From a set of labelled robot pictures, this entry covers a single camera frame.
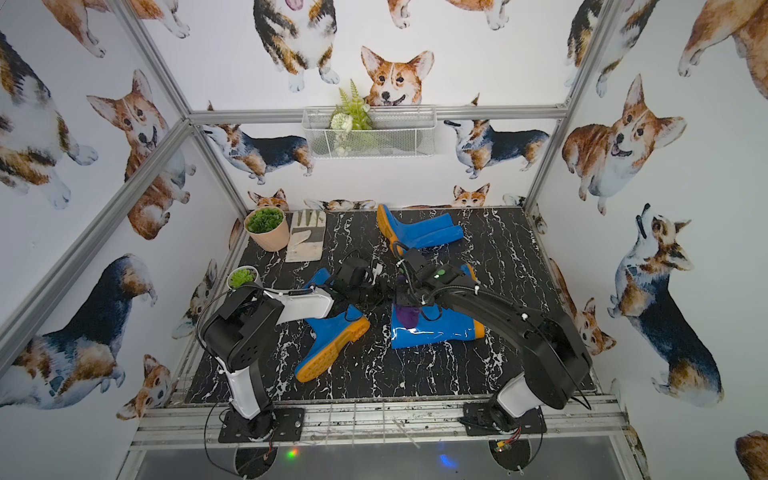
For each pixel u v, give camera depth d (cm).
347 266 76
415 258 64
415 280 63
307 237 113
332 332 84
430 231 111
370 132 87
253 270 94
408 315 80
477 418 73
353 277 75
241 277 90
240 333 49
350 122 82
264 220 103
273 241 103
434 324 85
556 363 42
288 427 74
